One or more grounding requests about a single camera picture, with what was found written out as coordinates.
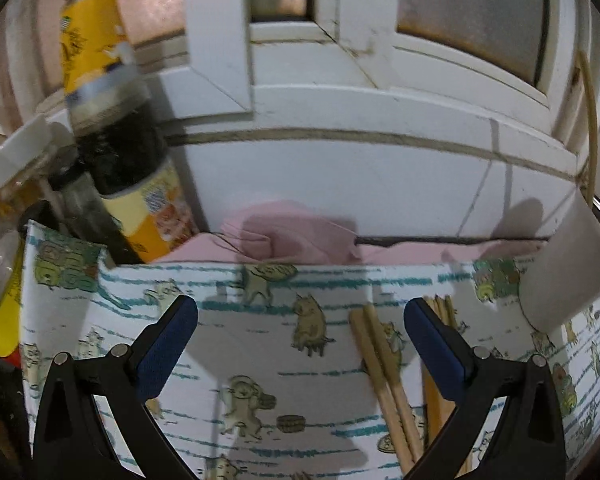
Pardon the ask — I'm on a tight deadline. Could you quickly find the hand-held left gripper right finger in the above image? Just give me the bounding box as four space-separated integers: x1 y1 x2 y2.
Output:
404 297 567 480

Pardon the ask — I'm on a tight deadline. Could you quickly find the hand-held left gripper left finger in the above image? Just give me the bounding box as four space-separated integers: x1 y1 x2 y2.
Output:
32 294 199 480

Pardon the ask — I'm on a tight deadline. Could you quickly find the white cup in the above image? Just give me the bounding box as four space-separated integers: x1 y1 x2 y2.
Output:
519 187 600 333

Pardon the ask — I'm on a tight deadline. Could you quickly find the cat printed cloth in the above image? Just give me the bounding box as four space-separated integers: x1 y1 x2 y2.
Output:
19 220 600 480

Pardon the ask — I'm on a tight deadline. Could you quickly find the dark glass bottle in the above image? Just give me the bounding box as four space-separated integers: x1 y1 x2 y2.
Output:
47 160 146 267

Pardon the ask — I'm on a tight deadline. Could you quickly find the pink cloth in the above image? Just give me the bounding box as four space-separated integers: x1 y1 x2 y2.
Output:
152 200 551 267

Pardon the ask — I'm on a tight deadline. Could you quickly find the large yellow label sauce bottle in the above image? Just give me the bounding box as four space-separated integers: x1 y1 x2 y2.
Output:
59 0 201 265

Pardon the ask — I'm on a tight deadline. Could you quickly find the glass jar white lid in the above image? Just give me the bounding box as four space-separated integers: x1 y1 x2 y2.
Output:
0 114 77 241

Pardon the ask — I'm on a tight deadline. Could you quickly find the white window frame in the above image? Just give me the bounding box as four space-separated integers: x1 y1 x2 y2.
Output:
145 0 600 181

